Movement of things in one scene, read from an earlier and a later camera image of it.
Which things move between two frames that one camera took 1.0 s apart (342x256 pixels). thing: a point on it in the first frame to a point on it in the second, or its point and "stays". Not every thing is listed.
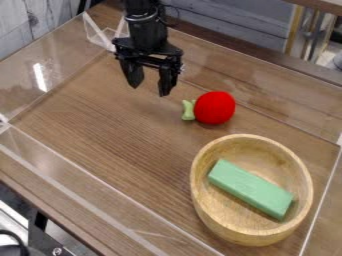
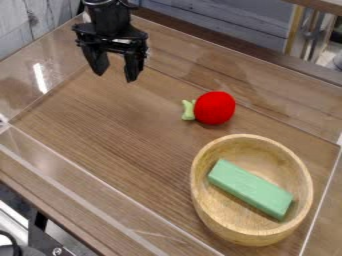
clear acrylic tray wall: (87, 203) stays
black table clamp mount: (41, 243) stays
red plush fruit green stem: (212, 108) stays
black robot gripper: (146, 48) to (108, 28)
